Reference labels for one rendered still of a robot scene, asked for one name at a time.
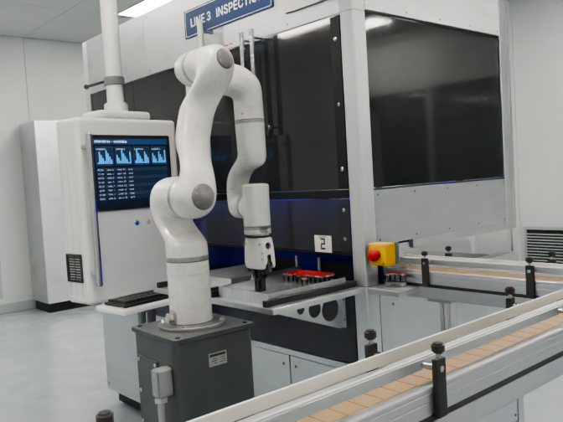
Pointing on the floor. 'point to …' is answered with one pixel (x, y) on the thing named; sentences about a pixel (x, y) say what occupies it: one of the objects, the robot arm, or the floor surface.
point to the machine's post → (359, 167)
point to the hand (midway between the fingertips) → (260, 285)
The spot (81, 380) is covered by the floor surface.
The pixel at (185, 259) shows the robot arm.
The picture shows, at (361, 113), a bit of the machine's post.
